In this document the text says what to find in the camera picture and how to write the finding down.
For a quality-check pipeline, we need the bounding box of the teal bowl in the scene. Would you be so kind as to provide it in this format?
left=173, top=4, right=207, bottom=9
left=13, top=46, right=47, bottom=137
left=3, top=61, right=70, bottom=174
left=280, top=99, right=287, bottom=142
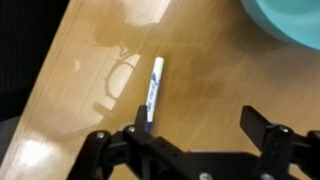
left=239, top=0, right=320, bottom=52

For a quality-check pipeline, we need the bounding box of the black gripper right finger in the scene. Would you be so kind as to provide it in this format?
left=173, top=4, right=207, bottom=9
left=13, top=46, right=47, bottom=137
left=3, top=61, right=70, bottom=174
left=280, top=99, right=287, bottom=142
left=239, top=105, right=295, bottom=180

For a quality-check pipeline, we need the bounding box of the blue and white marker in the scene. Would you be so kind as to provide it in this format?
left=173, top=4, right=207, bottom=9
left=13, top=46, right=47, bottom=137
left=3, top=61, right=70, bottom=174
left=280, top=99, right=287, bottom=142
left=145, top=56, right=166, bottom=134

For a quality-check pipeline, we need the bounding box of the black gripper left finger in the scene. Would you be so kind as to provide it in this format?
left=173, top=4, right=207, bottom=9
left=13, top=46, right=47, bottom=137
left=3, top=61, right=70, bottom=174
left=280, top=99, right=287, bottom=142
left=122, top=104, right=158, bottom=158

